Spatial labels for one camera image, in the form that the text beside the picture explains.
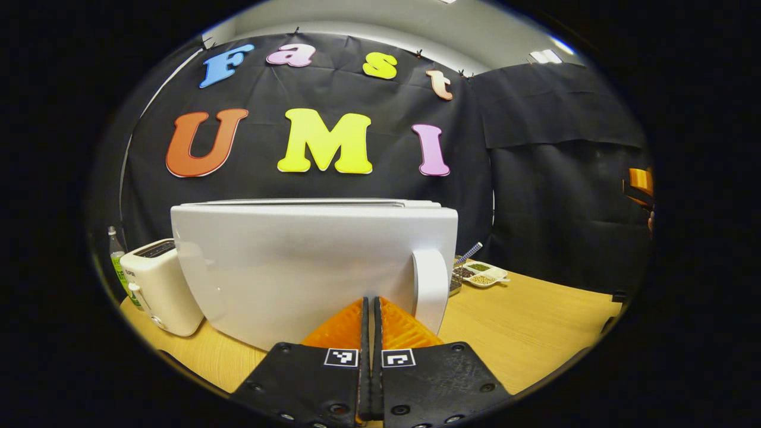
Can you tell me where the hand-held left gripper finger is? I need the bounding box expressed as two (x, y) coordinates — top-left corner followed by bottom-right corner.
(372, 296), (512, 428)
(231, 296), (371, 428)

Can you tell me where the white microwave oven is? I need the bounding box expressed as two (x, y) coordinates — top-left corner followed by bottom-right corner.
(171, 198), (460, 353)

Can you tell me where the black backdrop cloth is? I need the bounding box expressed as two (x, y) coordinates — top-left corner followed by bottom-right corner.
(89, 33), (655, 298)

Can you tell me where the metal mesh basket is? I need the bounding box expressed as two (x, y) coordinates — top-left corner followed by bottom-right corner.
(449, 256), (470, 297)

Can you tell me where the white divided dish of beans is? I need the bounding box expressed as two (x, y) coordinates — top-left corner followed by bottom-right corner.
(461, 260), (511, 289)

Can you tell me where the thin striped stick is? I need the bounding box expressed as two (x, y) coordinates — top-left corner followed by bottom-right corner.
(457, 241), (483, 268)

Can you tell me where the white toaster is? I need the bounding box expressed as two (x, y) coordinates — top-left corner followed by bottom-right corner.
(120, 238), (205, 338)

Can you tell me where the green label drink bottle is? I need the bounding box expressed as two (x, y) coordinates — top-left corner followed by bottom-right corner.
(108, 226), (143, 310)

